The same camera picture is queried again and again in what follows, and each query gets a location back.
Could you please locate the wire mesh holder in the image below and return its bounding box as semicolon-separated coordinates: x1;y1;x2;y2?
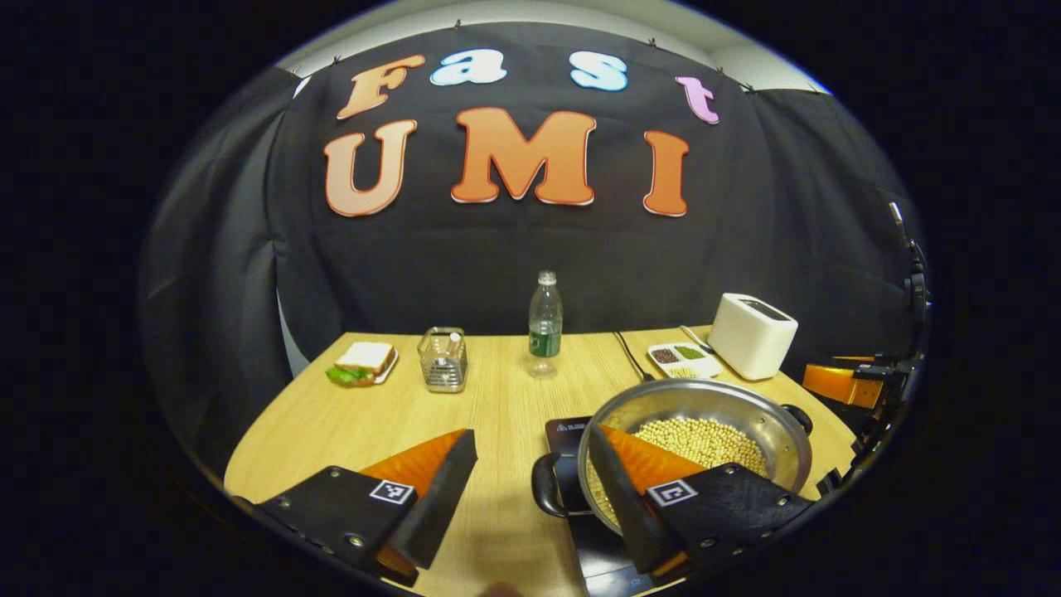
417;327;468;394

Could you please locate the black induction cooktop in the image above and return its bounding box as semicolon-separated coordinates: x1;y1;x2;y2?
544;416;664;597

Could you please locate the white divided bean dish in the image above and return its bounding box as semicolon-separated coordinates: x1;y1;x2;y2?
647;342;724;380

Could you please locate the pile of yellow soybeans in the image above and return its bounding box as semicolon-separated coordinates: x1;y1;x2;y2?
585;417;770;523

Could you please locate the clear plastic water bottle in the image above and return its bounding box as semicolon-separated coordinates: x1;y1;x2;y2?
528;270;564;380

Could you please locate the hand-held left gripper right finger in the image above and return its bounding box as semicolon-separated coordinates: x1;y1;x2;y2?
587;425;817;581

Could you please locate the black power cable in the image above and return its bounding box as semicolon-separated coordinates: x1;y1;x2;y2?
613;332;656;382

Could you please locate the stainless steel pot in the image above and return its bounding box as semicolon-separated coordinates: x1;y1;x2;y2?
530;378;815;536

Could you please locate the sandwich with lettuce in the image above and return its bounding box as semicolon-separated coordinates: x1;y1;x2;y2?
325;342;395;387

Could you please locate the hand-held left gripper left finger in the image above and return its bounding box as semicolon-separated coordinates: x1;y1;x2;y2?
235;429;479;585

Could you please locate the black backdrop cloth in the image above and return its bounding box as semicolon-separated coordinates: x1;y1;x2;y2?
137;21;929;473

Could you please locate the white toaster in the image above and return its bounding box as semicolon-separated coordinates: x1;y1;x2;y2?
707;293;799;381

